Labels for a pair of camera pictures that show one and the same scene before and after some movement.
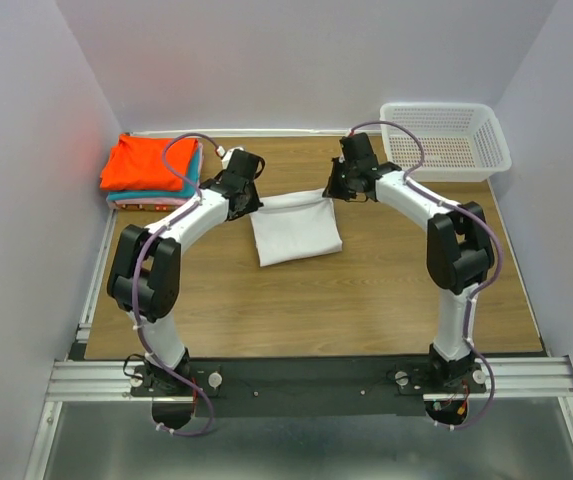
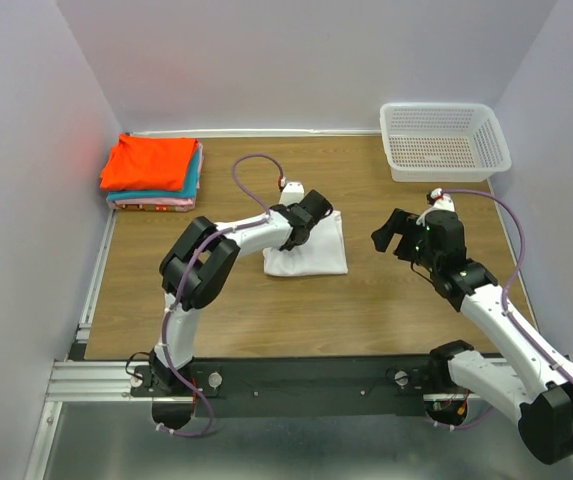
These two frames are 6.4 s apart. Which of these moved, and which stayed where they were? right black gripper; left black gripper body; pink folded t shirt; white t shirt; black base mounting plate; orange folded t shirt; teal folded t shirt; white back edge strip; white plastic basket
Moved: left black gripper body; white t shirt; right black gripper
Stayed: black base mounting plate; white back edge strip; pink folded t shirt; white plastic basket; teal folded t shirt; orange folded t shirt
